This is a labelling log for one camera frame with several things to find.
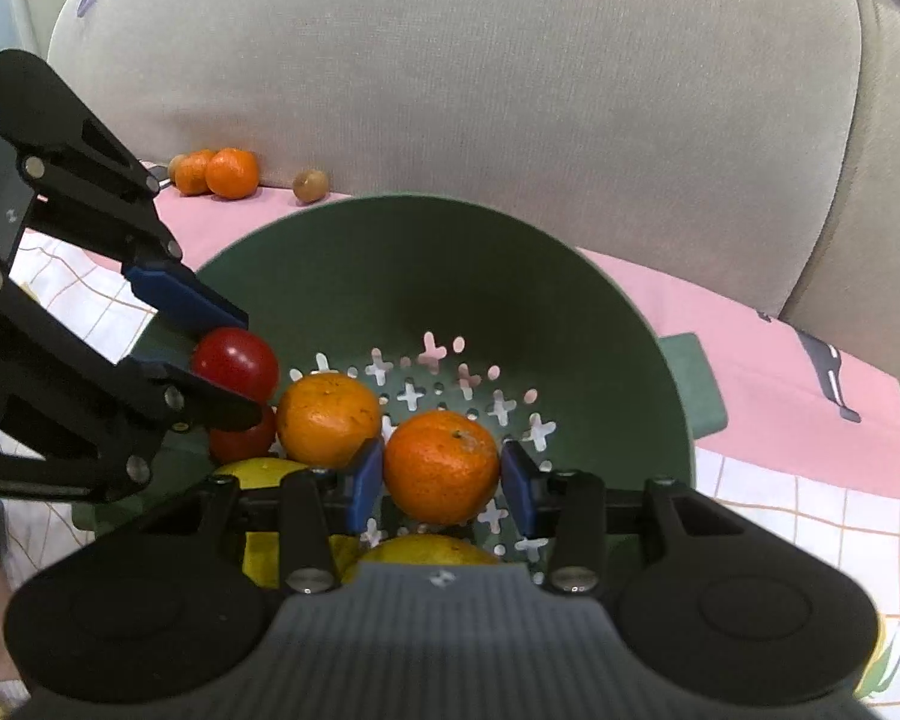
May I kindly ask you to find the pink checked printed cloth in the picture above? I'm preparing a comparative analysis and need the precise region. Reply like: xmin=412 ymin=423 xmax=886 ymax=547
xmin=0 ymin=157 xmax=900 ymax=713

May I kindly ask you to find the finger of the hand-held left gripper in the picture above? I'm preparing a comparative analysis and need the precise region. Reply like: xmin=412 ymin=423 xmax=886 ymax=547
xmin=0 ymin=253 xmax=263 ymax=505
xmin=19 ymin=111 xmax=250 ymax=338

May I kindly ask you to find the yellow pear with red blush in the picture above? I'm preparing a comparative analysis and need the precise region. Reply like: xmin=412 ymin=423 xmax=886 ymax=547
xmin=343 ymin=532 xmax=505 ymax=587

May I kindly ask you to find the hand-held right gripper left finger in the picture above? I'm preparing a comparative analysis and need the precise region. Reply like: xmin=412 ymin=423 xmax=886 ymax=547
xmin=142 ymin=436 xmax=386 ymax=593

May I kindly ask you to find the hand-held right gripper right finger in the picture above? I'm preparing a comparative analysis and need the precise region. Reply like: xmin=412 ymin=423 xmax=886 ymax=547
xmin=499 ymin=439 xmax=758 ymax=593

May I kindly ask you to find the beige sofa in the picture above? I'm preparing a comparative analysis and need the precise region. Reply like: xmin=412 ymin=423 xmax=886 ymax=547
xmin=45 ymin=0 xmax=900 ymax=421

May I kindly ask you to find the green plastic colander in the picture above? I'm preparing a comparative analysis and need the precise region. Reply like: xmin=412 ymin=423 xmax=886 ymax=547
xmin=71 ymin=195 xmax=728 ymax=593

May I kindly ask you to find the orange mandarin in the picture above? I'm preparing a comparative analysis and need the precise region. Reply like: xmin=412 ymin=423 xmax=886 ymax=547
xmin=384 ymin=409 xmax=502 ymax=526
xmin=276 ymin=373 xmax=383 ymax=470
xmin=205 ymin=148 xmax=260 ymax=200
xmin=174 ymin=150 xmax=215 ymax=196

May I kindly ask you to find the red cherry tomato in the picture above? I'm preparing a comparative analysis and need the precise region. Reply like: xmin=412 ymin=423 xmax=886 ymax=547
xmin=208 ymin=405 xmax=277 ymax=464
xmin=191 ymin=326 xmax=280 ymax=402

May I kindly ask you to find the small brown round fruit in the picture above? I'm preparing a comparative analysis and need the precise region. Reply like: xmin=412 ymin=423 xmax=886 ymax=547
xmin=292 ymin=169 xmax=329 ymax=205

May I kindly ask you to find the yellow green pear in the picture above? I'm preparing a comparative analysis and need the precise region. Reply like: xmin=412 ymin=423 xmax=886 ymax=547
xmin=214 ymin=456 xmax=361 ymax=592

